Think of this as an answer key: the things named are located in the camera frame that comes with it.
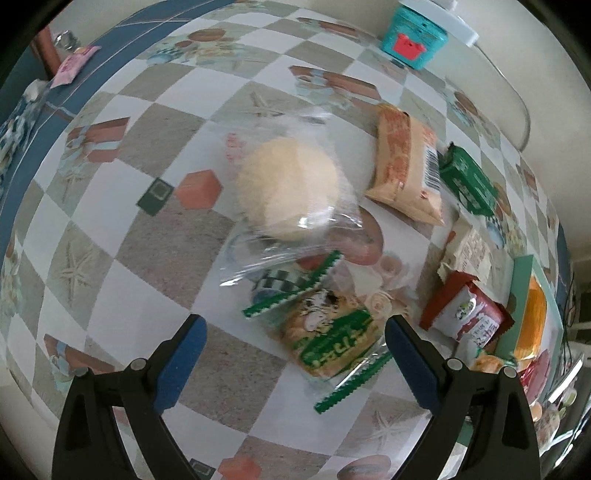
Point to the green white cracker packet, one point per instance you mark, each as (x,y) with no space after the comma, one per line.
(331,325)

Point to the orange biscuit packet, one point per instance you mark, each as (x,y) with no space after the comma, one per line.
(407,176)

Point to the mint green tray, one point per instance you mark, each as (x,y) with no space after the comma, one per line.
(524,268)

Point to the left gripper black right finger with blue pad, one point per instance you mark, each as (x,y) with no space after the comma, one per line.
(503,444)

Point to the pink candy packet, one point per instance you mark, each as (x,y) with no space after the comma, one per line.
(72,65)

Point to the checkered patterned tablecloth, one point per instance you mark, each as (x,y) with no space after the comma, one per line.
(127,217)

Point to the dark green snack packet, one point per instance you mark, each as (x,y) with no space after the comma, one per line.
(468,182)

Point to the red snack packet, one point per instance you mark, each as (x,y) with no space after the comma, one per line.
(535,376)

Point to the teal box red label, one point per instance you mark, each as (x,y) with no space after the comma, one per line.
(412,39)

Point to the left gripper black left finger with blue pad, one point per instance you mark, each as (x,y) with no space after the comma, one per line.
(88,444)

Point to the beige white snack packet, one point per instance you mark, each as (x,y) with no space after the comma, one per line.
(466,251)

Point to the white power strip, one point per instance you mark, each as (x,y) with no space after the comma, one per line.
(446,19)

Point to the blue white crumpled wrapper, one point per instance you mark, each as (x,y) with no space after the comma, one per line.
(16,130)

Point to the maroon white snack packet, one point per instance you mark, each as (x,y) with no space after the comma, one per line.
(461,308)

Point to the clear round bun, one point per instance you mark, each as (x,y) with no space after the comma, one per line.
(289,190)

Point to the yellow orange snack packet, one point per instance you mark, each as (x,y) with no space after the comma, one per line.
(531,334)

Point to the small silver candy wrapper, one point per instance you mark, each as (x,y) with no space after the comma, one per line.
(66,40)

